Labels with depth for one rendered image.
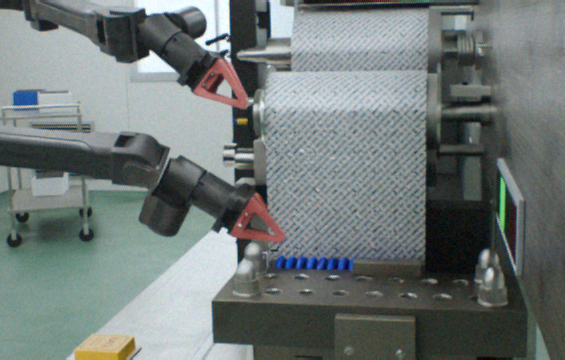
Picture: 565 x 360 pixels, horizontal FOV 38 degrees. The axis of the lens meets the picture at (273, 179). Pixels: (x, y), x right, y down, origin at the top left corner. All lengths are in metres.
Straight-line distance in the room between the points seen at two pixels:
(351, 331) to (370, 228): 0.23
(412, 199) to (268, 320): 0.29
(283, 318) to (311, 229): 0.21
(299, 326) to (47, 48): 6.57
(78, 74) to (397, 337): 6.52
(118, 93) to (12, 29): 1.11
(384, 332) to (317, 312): 0.09
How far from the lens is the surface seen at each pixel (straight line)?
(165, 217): 1.28
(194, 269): 1.71
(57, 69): 7.50
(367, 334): 1.05
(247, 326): 1.09
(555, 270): 0.58
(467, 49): 1.48
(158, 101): 7.17
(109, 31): 1.36
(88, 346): 1.27
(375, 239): 1.23
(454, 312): 1.05
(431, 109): 1.21
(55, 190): 6.22
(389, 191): 1.22
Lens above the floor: 1.37
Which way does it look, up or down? 10 degrees down
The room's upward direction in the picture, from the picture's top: 1 degrees counter-clockwise
